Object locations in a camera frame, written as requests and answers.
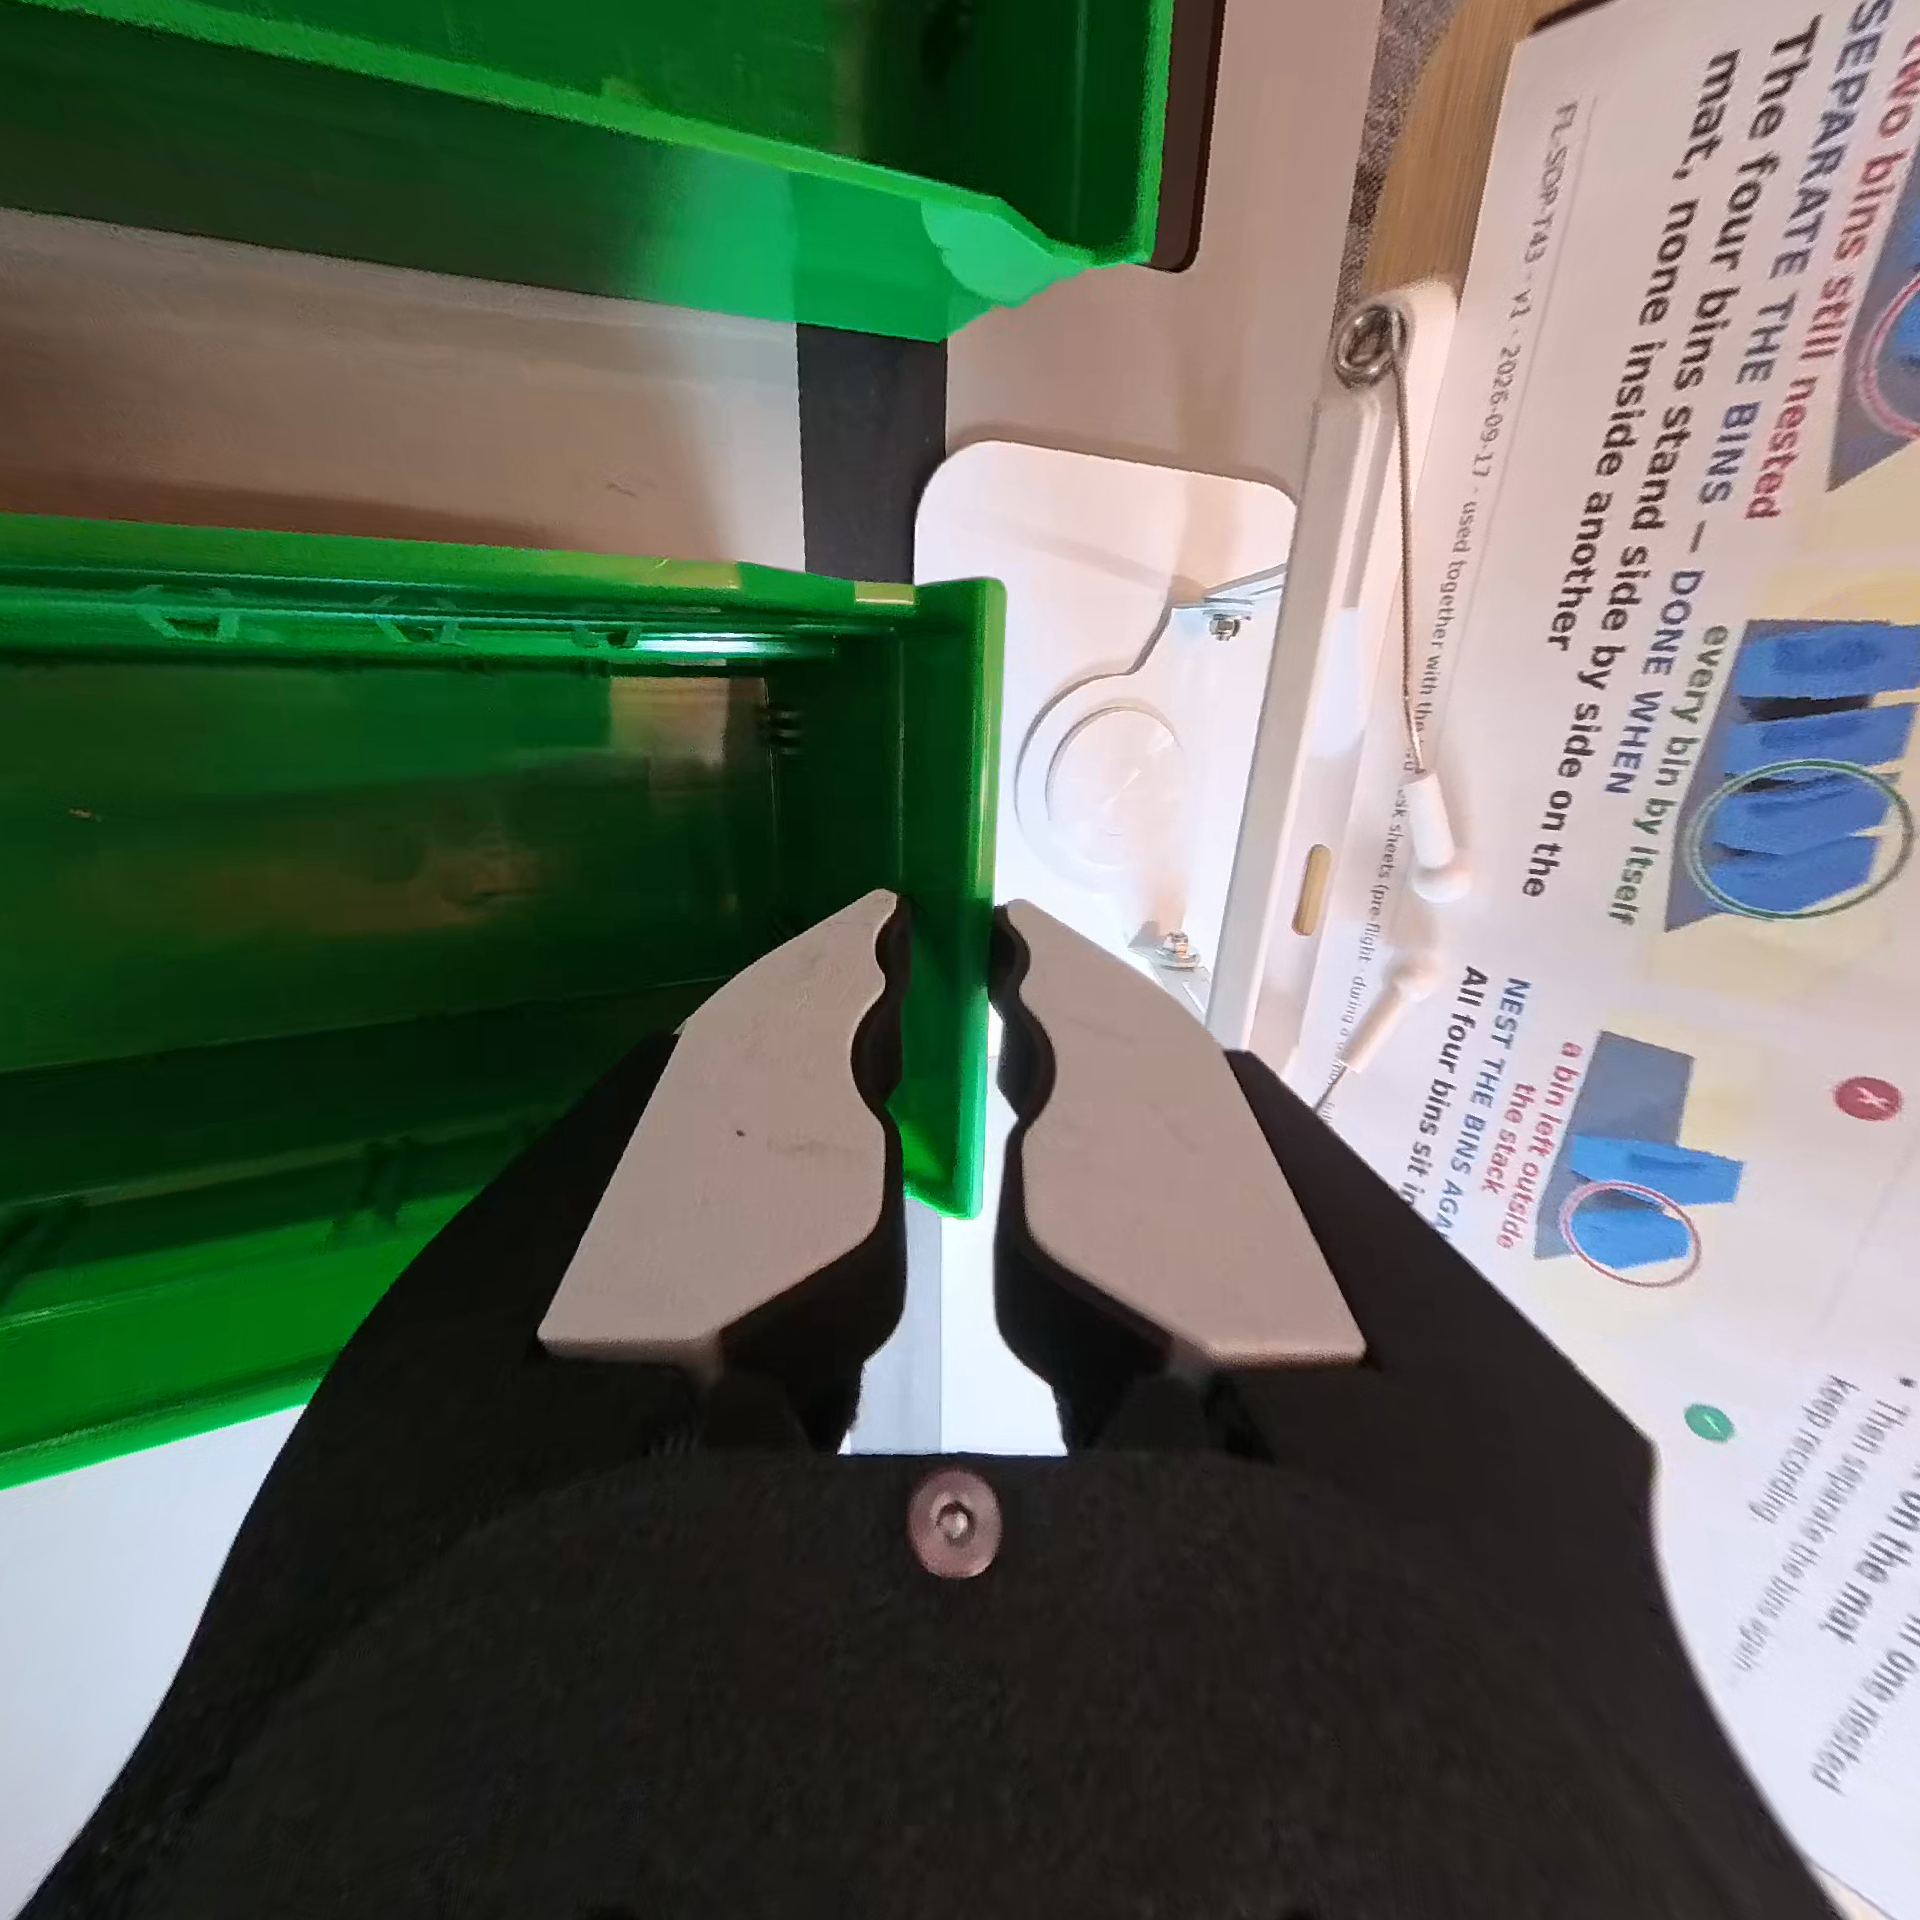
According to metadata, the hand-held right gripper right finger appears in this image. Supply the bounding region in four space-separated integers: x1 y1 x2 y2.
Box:
985 897 1370 1455

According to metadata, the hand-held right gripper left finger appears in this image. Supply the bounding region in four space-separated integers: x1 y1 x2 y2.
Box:
535 888 913 1455

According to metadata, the green plastic bin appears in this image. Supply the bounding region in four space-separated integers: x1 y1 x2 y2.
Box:
0 515 1010 1494
0 0 1175 345

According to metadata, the white page holder bar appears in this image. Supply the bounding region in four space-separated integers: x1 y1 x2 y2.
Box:
1211 282 1469 1061

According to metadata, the printed instruction sheet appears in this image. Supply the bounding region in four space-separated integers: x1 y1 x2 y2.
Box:
1316 0 1920 1920

